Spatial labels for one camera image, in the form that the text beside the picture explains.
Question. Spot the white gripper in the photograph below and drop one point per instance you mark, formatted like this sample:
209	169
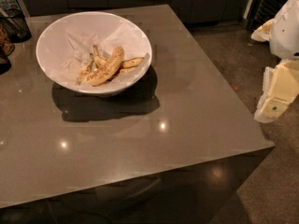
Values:
286	34

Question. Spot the large spotted yellow banana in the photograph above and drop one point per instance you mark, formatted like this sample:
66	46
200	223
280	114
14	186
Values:
106	71

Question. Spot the banana at right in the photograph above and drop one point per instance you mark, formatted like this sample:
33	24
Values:
130	65

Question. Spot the middle banana with green stem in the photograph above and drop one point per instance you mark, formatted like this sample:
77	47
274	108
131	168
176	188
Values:
99	60

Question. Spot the small banana at left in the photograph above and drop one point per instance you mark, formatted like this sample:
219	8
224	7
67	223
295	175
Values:
85	70

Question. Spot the white paper bowl liner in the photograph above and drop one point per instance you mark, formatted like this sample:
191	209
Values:
125	34

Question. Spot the white ceramic bowl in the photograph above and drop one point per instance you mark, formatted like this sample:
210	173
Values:
52	47

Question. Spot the dark appliance with vents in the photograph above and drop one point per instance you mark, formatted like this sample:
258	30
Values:
261	11

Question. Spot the dark basket with snacks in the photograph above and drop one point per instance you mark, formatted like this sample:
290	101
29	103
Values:
6	48

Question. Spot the black wire mesh basket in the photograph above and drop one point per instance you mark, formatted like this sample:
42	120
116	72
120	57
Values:
14	23

